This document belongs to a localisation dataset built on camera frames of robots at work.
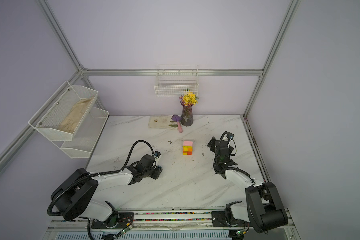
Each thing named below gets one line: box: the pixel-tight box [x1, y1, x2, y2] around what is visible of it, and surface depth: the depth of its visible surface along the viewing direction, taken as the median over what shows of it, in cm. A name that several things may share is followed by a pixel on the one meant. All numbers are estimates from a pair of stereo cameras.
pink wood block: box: [183, 140, 194, 147], surface depth 94 cm
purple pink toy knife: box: [171, 114, 183, 133], surface depth 117 cm
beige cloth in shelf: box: [57, 96, 94, 134], surface depth 81 cm
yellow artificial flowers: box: [179, 90, 199, 106], surface depth 100 cm
